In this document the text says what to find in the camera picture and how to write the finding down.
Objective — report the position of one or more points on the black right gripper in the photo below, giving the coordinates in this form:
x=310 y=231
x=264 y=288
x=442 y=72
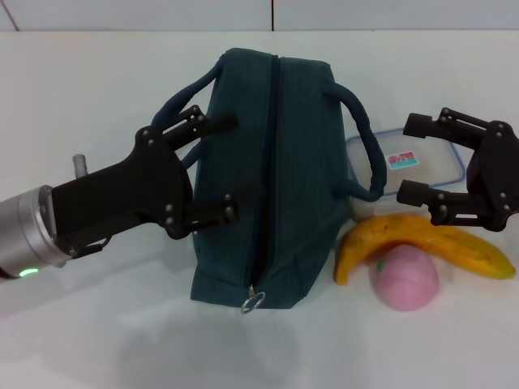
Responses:
x=500 y=178

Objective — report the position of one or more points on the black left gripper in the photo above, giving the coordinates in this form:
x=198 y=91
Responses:
x=138 y=190

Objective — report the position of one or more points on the dark blue insulated lunch bag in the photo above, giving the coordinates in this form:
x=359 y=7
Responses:
x=243 y=170

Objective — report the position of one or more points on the clear food container blue lid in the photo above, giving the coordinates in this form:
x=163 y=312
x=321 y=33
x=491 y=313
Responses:
x=421 y=174

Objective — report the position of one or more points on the yellow banana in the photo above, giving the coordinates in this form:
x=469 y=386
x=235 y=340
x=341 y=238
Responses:
x=446 y=239

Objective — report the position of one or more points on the pink toy peach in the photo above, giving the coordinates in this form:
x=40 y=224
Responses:
x=405 y=279

